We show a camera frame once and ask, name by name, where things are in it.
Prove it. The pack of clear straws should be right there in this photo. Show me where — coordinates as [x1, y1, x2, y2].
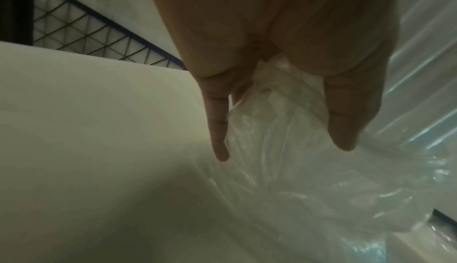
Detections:
[192, 0, 457, 263]

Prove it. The purple framed wire mesh fence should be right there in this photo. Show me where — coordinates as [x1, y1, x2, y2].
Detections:
[0, 0, 457, 229]

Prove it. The person's left hand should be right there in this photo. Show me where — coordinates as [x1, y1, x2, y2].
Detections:
[140, 0, 409, 162]

